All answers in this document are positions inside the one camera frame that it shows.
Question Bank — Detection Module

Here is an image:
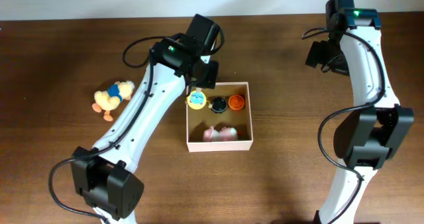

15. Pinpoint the yellow plush duck blue vest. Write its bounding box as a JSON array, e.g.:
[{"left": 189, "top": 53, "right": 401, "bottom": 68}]
[{"left": 91, "top": 81, "right": 135, "bottom": 122}]

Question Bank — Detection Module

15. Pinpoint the pink toy duck with hat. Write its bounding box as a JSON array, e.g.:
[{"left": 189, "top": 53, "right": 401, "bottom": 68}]
[{"left": 202, "top": 126, "right": 240, "bottom": 142}]

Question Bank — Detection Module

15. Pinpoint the black round cap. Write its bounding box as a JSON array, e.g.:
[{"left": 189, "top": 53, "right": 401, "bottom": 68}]
[{"left": 210, "top": 97, "right": 227, "bottom": 113}]

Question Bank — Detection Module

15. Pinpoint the orange ribbed round ball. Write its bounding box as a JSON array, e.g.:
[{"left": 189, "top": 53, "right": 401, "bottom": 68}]
[{"left": 228, "top": 94, "right": 246, "bottom": 111}]

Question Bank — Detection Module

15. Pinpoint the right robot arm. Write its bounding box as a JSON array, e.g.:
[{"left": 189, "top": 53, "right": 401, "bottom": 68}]
[{"left": 302, "top": 0, "right": 413, "bottom": 223}]

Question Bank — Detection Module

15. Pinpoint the yellow rattle drum wooden handle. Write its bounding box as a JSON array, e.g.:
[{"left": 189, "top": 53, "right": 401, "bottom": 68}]
[{"left": 185, "top": 87, "right": 212, "bottom": 110}]

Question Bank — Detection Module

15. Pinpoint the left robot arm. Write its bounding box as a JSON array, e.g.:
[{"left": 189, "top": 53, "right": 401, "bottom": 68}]
[{"left": 71, "top": 14, "right": 224, "bottom": 223}]

